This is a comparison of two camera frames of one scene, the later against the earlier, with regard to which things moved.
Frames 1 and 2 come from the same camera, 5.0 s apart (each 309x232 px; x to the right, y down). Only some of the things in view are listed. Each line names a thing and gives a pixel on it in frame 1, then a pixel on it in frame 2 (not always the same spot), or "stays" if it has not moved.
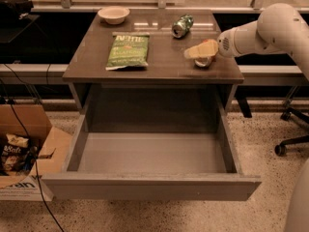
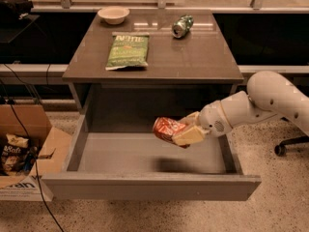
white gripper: [226, 43] -> [212, 118]
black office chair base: [281, 149] stays
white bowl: [114, 14] stays
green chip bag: [128, 49] stays
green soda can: [182, 25] stays
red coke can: [203, 62] -> [167, 128]
